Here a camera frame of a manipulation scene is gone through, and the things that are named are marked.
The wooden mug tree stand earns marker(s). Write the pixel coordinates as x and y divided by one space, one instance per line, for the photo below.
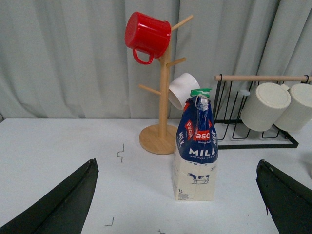
160 138

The cream smiley face cup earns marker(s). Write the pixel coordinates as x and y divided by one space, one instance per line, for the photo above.
307 162

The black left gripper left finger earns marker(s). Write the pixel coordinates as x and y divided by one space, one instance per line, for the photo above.
63 210

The cream ribbed mug left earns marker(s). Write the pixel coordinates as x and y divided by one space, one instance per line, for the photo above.
265 105

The blue white milk carton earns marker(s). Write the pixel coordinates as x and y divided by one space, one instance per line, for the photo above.
196 150

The cream ribbed mug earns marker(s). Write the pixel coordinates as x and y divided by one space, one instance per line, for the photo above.
265 105
299 112

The white ceramic mug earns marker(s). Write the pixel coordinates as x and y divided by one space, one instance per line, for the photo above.
180 89

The red enamel mug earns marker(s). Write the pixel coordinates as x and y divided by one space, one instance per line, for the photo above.
148 37

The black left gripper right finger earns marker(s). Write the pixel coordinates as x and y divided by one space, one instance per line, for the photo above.
288 201

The black wire rack wooden bar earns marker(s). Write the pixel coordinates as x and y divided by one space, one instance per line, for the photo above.
231 95

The cream ribbed mug right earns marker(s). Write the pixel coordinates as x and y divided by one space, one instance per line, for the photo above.
299 112

